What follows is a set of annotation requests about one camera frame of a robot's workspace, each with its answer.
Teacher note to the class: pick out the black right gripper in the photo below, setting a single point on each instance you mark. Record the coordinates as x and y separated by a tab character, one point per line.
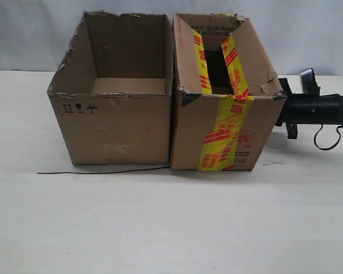
298	109

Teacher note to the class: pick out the cardboard box with yellow tape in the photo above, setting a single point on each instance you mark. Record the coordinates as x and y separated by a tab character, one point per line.
227	95

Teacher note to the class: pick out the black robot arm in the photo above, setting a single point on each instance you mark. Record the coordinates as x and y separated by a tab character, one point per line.
330	110

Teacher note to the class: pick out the plain open cardboard box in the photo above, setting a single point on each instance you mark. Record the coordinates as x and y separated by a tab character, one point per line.
112	92

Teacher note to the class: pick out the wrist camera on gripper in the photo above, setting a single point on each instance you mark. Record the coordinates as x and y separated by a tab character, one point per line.
308	82

